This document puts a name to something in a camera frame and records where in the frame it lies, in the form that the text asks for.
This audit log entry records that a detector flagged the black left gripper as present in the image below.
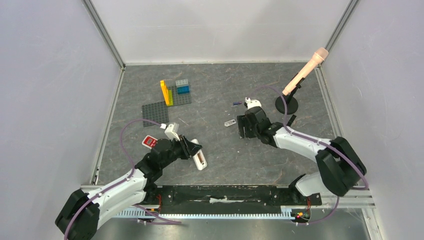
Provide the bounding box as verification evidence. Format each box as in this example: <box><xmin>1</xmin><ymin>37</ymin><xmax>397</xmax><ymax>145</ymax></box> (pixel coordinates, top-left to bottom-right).
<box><xmin>160</xmin><ymin>134</ymin><xmax>202</xmax><ymax>169</ymax></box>

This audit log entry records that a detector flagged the white remote with slot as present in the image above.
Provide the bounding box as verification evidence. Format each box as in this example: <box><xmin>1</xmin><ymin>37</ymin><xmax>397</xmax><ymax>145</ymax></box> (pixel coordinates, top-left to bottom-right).
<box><xmin>191</xmin><ymin>138</ymin><xmax>208</xmax><ymax>171</ymax></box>

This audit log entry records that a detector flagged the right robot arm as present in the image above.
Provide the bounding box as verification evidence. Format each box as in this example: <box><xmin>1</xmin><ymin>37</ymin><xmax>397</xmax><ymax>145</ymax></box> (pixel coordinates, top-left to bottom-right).
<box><xmin>236</xmin><ymin>106</ymin><xmax>367</xmax><ymax>204</ymax></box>

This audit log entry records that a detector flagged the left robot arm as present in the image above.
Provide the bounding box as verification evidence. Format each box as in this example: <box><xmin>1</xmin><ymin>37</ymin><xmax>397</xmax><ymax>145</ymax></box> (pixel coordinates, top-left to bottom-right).
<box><xmin>55</xmin><ymin>135</ymin><xmax>203</xmax><ymax>240</ymax></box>

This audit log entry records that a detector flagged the red white small device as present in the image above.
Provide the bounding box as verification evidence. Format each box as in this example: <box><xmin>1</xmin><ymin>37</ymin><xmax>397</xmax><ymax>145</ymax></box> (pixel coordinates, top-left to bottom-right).
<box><xmin>141</xmin><ymin>135</ymin><xmax>158</xmax><ymax>149</ymax></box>

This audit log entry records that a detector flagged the small black block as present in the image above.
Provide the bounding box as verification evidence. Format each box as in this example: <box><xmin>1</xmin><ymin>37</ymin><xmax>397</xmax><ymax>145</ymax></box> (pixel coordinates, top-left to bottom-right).
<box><xmin>286</xmin><ymin>114</ymin><xmax>297</xmax><ymax>127</ymax></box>

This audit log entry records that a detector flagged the dark grey brick baseplate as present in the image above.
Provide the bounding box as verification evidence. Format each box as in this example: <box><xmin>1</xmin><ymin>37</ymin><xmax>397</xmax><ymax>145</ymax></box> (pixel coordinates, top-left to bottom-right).
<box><xmin>141</xmin><ymin>101</ymin><xmax>169</xmax><ymax>124</ymax></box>

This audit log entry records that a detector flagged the black microphone stand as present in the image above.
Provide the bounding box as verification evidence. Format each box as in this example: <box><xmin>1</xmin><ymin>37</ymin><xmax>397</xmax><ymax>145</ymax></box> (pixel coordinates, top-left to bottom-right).
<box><xmin>274</xmin><ymin>83</ymin><xmax>301</xmax><ymax>115</ymax></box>

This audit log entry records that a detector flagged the green brick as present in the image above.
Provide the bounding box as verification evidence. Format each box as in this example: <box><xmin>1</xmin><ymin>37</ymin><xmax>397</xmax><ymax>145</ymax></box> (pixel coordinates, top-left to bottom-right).
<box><xmin>167</xmin><ymin>89</ymin><xmax>174</xmax><ymax>107</ymax></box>

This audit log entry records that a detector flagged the grey baseplate with bricks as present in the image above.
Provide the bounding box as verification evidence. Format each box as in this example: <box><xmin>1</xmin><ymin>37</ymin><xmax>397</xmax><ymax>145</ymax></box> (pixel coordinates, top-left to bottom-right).
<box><xmin>168</xmin><ymin>86</ymin><xmax>192</xmax><ymax>107</ymax></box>

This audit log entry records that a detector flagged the blue brick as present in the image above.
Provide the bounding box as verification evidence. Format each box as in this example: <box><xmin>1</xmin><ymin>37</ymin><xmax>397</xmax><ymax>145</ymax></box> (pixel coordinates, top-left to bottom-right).
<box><xmin>176</xmin><ymin>85</ymin><xmax>190</xmax><ymax>95</ymax></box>

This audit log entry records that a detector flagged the yellow brick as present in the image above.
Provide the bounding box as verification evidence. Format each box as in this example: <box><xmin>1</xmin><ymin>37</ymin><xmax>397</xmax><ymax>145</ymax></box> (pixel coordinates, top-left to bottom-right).
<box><xmin>160</xmin><ymin>80</ymin><xmax>170</xmax><ymax>106</ymax></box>

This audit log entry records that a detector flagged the grey brick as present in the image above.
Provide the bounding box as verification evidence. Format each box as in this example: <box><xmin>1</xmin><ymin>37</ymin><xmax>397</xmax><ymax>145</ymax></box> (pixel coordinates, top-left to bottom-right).
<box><xmin>175</xmin><ymin>79</ymin><xmax>189</xmax><ymax>88</ymax></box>

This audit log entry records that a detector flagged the pink toy microphone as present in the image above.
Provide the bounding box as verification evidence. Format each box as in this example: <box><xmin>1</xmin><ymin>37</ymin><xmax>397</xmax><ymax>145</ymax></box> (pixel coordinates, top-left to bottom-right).
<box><xmin>282</xmin><ymin>47</ymin><xmax>329</xmax><ymax>96</ymax></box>

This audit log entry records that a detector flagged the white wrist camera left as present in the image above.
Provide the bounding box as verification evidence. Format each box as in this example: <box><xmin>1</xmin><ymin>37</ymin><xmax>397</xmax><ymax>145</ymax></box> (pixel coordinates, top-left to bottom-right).
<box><xmin>160</xmin><ymin>122</ymin><xmax>180</xmax><ymax>141</ymax></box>

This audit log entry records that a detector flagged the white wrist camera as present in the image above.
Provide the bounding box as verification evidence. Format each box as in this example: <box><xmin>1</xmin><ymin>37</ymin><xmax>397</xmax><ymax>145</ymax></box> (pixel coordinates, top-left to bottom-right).
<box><xmin>244</xmin><ymin>97</ymin><xmax>262</xmax><ymax>110</ymax></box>
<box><xmin>160</xmin><ymin>122</ymin><xmax>180</xmax><ymax>141</ymax></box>

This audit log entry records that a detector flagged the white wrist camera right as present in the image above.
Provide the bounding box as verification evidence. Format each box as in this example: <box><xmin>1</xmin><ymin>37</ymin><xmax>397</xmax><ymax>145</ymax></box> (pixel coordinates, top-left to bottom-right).
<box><xmin>244</xmin><ymin>97</ymin><xmax>262</xmax><ymax>110</ymax></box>

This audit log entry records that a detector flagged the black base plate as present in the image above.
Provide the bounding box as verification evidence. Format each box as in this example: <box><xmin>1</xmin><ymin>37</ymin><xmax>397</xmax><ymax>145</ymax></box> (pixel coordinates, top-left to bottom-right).
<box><xmin>141</xmin><ymin>185</ymin><xmax>322</xmax><ymax>215</ymax></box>

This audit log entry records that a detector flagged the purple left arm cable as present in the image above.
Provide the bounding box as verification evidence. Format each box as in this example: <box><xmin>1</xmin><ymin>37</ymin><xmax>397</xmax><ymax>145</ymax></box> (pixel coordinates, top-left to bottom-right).
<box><xmin>63</xmin><ymin>119</ymin><xmax>183</xmax><ymax>240</ymax></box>

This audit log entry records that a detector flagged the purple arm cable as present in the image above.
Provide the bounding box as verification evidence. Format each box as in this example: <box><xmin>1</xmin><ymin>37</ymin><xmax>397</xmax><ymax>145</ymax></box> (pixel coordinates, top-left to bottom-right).
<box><xmin>63</xmin><ymin>119</ymin><xmax>183</xmax><ymax>240</ymax></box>
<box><xmin>253</xmin><ymin>86</ymin><xmax>369</xmax><ymax>226</ymax></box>

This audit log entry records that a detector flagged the white cable duct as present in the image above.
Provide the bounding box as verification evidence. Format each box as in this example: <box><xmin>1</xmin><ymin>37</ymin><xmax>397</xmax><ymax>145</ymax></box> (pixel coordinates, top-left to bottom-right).
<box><xmin>116</xmin><ymin>207</ymin><xmax>295</xmax><ymax>220</ymax></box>

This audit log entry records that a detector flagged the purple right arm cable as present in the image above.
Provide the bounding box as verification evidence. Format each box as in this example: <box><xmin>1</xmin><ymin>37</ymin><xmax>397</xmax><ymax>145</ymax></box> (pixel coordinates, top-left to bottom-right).
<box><xmin>253</xmin><ymin>86</ymin><xmax>369</xmax><ymax>226</ymax></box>

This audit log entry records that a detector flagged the aluminium frame rail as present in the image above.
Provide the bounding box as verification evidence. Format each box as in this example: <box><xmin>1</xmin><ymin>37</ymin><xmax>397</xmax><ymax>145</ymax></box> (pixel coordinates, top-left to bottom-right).
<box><xmin>82</xmin><ymin>0</ymin><xmax>126</xmax><ymax>185</ymax></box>

